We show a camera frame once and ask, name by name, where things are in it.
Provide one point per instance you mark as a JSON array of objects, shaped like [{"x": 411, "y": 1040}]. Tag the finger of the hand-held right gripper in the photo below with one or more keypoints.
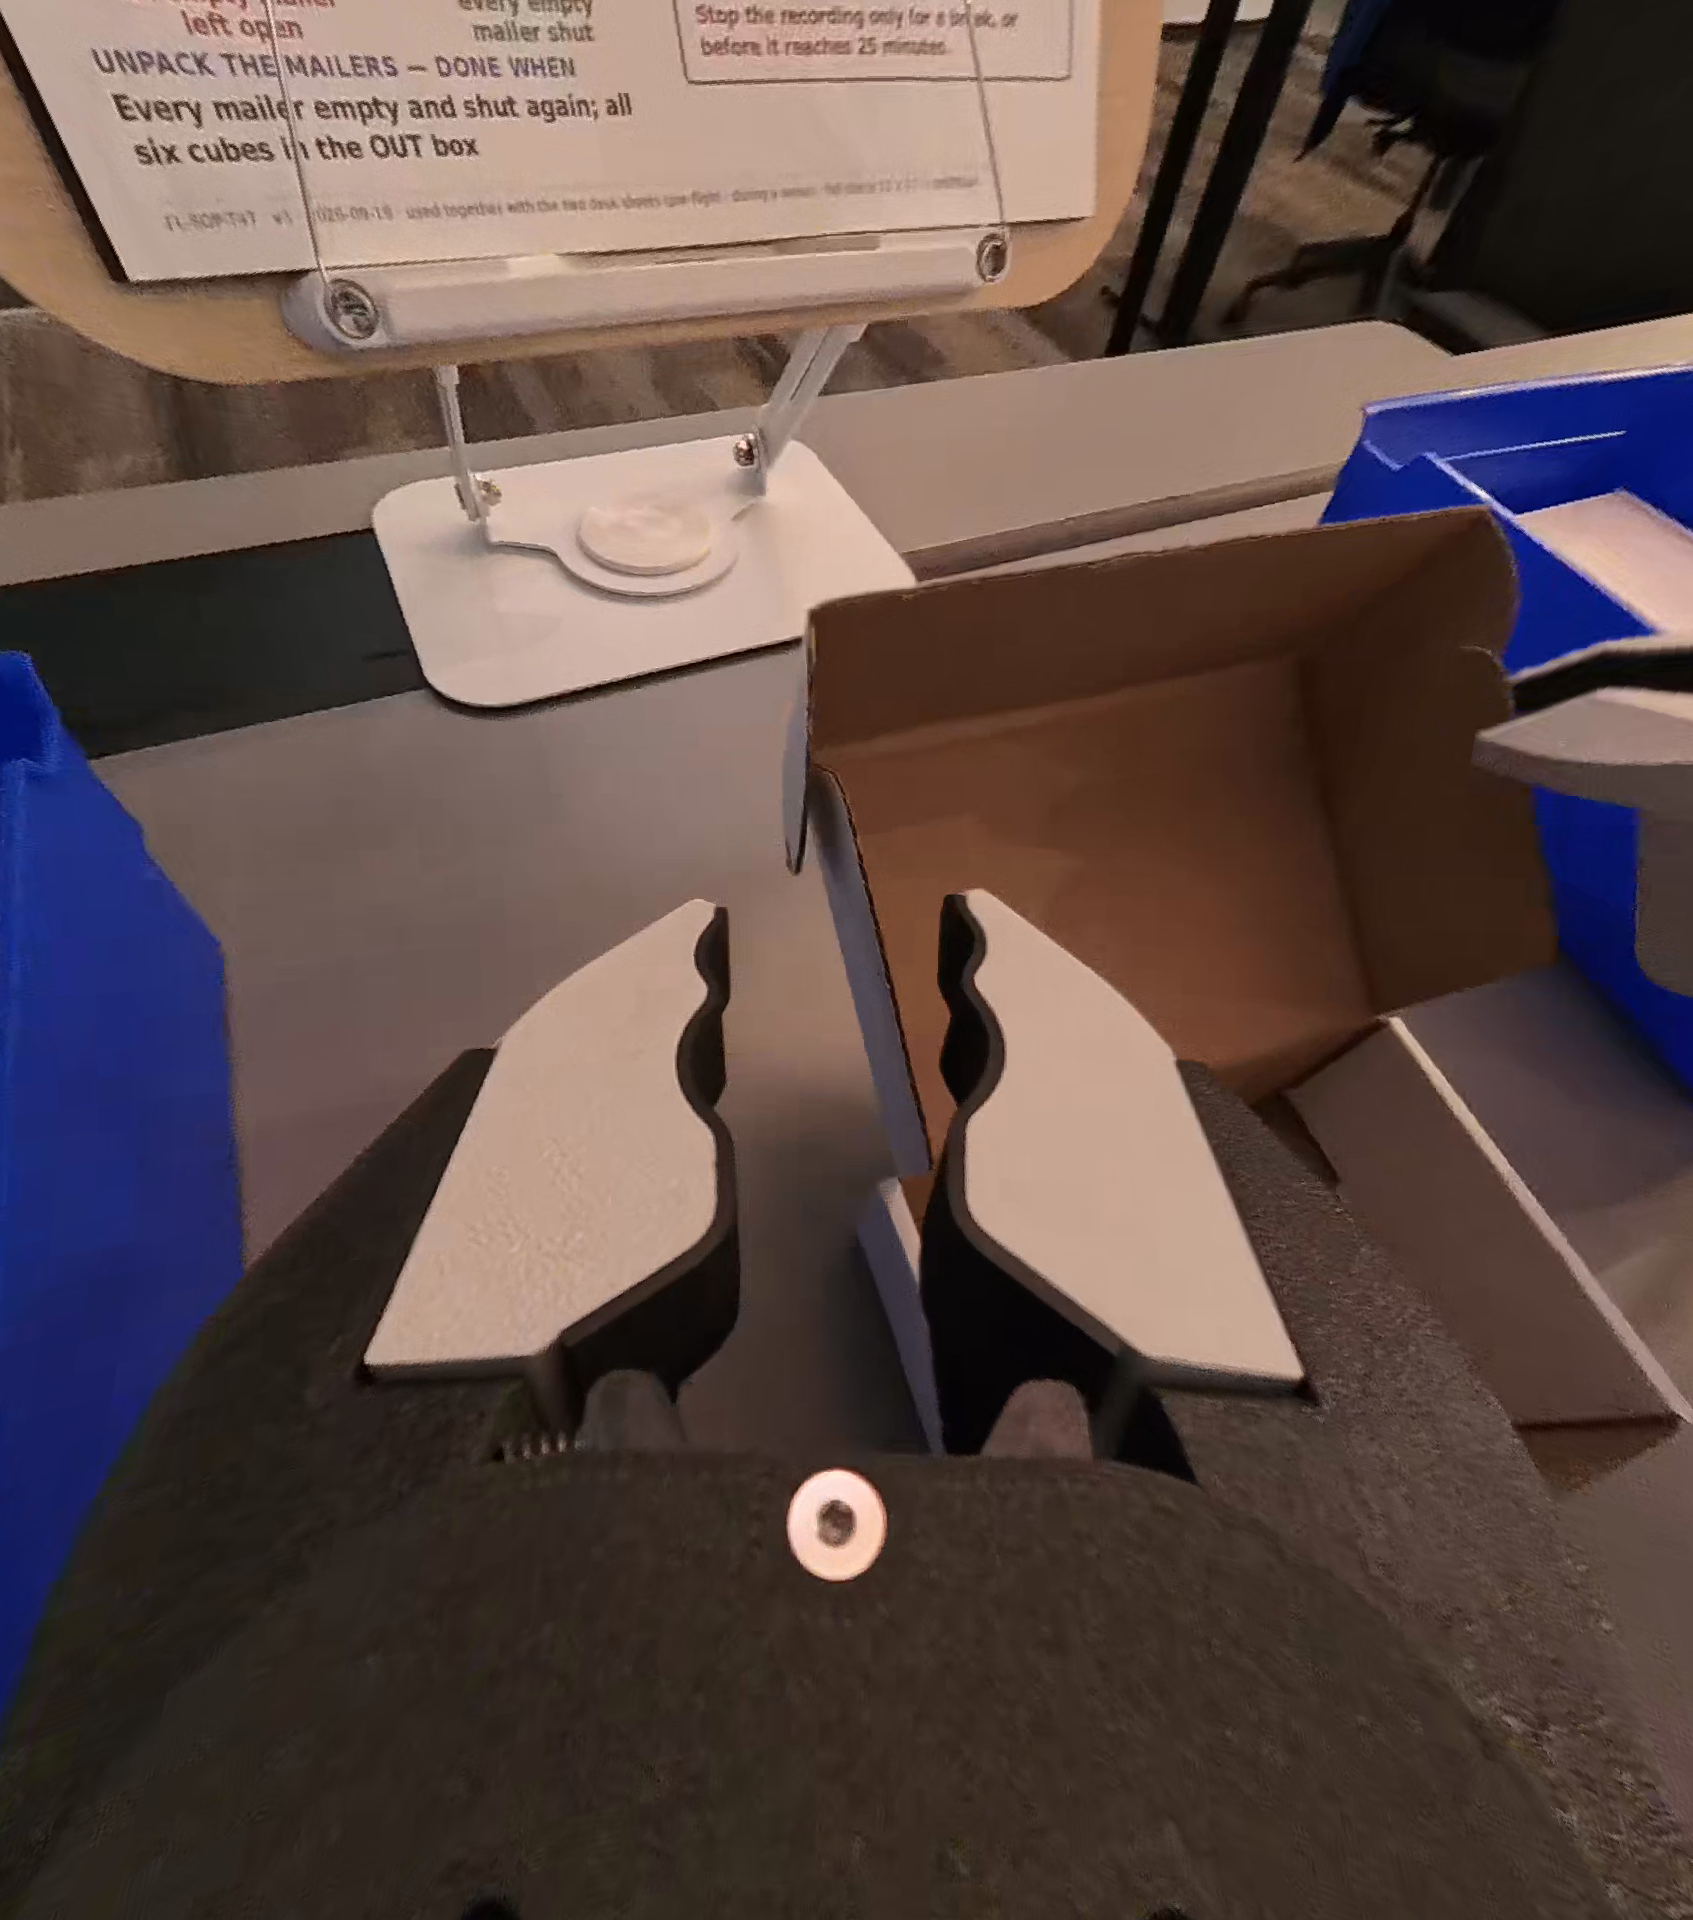
[{"x": 1656, "y": 750}]

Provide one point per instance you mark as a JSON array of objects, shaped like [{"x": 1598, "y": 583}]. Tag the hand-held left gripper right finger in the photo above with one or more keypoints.
[{"x": 1115, "y": 1200}]

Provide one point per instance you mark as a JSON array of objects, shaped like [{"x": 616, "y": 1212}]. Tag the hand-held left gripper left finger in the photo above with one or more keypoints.
[{"x": 561, "y": 1185}]

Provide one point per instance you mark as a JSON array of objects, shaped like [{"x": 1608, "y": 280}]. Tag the blue plastic bin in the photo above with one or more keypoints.
[
  {"x": 1684, "y": 1034},
  {"x": 67, "y": 1200}
]

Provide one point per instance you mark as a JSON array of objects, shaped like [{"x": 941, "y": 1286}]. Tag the black office chair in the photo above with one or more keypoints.
[{"x": 1612, "y": 150}]

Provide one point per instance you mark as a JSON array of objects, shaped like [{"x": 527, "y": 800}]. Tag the black metal pole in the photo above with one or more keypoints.
[{"x": 1162, "y": 187}]

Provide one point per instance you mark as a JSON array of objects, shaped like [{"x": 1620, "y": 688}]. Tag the printed instruction sheet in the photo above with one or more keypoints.
[{"x": 561, "y": 166}]

